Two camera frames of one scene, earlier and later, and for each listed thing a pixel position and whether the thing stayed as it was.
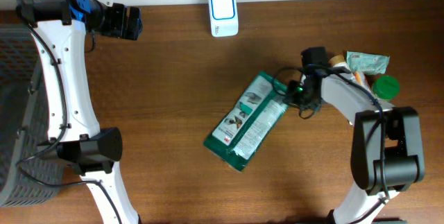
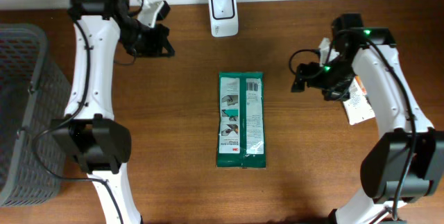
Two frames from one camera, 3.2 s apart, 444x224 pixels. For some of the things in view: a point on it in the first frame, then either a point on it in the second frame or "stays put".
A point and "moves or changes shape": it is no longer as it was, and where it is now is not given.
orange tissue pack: (360, 79) stays put
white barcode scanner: (223, 10) stays put
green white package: (249, 122) moves or changes shape
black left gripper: (130, 21) -> (159, 40)
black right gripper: (309, 104) -> (337, 91)
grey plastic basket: (28, 176) stays put
